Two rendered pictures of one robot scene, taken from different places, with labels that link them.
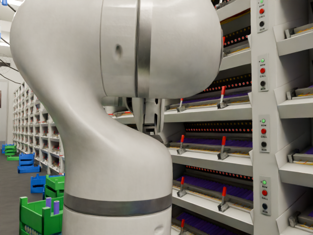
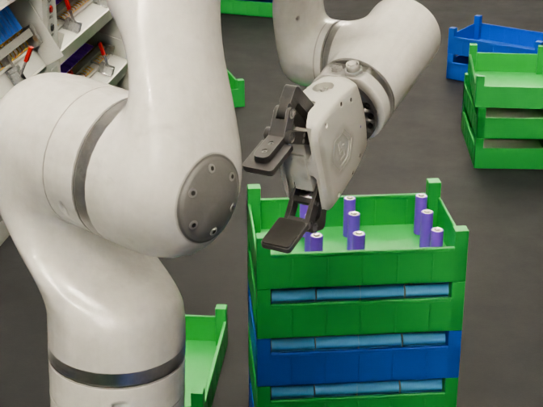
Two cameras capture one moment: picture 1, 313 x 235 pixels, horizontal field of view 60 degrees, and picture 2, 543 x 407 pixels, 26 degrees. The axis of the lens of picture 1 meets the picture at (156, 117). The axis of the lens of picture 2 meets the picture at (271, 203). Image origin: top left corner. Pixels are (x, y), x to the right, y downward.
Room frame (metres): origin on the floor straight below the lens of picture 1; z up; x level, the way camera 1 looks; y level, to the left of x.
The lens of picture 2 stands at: (-0.28, -0.65, 1.09)
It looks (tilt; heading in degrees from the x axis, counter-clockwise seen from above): 23 degrees down; 41
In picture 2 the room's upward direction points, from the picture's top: straight up
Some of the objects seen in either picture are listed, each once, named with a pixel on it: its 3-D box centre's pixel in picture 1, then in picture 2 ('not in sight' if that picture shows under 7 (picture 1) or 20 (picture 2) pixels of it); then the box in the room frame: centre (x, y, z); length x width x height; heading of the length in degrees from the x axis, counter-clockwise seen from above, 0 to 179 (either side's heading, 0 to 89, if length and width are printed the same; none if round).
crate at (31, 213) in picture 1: (73, 205); (352, 230); (1.00, 0.30, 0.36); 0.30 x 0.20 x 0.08; 136
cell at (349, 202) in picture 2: not in sight; (349, 216); (1.04, 0.34, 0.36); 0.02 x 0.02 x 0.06
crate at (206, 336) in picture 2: not in sight; (158, 362); (0.91, 0.64, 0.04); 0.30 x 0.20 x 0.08; 36
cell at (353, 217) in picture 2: not in sight; (353, 232); (1.00, 0.30, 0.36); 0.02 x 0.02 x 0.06
